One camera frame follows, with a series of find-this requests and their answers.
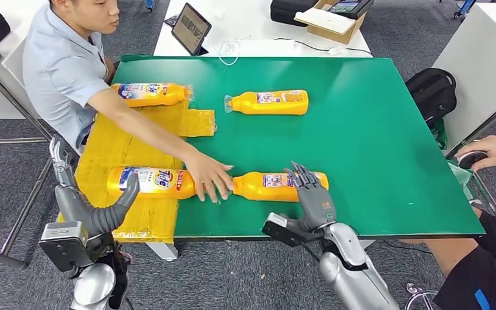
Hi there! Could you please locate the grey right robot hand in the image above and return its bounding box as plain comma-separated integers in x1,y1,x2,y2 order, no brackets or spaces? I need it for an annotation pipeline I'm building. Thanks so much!
275,161,338,234

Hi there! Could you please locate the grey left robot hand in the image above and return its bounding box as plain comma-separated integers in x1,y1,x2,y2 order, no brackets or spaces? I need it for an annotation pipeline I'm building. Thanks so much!
48,135,141,240

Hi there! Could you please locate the person's right hand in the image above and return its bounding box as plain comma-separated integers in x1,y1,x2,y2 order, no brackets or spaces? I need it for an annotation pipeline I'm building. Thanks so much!
183,150,235,204
457,135,496,172

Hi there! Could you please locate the round black white device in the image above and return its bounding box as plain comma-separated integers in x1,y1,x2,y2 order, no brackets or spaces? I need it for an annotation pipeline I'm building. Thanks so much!
457,150,488,170

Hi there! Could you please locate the orange detergent bottle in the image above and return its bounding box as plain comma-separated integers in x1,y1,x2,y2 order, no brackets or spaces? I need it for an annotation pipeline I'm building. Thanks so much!
223,88,309,116
110,82,194,109
231,170,329,203
107,165,198,201

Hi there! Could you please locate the green bag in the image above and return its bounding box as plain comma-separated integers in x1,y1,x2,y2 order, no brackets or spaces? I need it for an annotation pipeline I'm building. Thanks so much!
431,118,449,150

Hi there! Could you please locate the yellow taped cardboard sheet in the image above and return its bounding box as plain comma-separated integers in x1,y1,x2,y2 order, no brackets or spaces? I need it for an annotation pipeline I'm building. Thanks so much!
57,100,218,244

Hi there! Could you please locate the black backpack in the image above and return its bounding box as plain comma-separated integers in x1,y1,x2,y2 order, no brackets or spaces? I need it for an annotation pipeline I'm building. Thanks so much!
405,67,458,129

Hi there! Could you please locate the person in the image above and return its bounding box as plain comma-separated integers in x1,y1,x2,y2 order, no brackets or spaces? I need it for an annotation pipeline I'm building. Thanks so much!
400,136,496,310
22,0,235,204

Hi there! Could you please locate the black tablet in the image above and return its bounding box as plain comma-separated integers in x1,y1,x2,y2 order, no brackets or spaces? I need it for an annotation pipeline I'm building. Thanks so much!
171,2,213,57

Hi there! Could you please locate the cardboard box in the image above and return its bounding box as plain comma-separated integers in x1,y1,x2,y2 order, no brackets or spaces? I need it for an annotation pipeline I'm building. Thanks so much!
293,0,367,45

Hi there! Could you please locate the black case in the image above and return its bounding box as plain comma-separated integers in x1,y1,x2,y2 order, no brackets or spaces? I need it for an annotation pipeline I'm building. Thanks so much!
270,0,320,27

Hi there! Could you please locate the white flat sheet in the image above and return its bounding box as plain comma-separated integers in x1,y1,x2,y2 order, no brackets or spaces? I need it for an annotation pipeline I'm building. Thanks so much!
293,7,357,35

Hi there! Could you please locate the black terminal with screen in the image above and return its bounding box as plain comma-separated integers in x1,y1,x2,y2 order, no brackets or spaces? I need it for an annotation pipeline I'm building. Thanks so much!
328,0,375,21

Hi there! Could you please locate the metal desk frame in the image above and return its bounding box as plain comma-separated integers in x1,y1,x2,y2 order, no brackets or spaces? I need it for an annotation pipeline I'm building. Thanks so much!
444,90,496,223

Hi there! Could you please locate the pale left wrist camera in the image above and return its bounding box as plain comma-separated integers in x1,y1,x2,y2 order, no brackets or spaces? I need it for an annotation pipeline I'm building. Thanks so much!
38,220,99,273

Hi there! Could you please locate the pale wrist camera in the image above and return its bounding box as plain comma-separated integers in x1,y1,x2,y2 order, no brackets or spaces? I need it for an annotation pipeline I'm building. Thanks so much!
38,220,99,273
262,212,317,248

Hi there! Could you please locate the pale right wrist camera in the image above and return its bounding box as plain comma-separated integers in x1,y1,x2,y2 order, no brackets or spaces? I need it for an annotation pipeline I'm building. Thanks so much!
262,212,317,248

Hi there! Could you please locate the black floor cable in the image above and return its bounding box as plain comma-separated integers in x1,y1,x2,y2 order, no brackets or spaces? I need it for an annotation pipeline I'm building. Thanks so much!
380,239,435,256

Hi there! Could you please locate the white looped cable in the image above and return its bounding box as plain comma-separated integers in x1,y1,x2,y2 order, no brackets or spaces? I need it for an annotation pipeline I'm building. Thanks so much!
218,39,242,67

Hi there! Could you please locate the metal chair ring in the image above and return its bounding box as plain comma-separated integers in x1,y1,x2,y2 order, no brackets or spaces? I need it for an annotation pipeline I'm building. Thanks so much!
404,282,439,310

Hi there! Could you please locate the blue cart frame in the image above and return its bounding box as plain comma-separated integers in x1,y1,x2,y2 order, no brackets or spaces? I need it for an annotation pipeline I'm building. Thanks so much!
453,0,478,20

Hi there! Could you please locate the black desk cable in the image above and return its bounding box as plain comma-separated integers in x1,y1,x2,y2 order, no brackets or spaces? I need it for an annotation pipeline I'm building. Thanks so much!
273,37,374,56

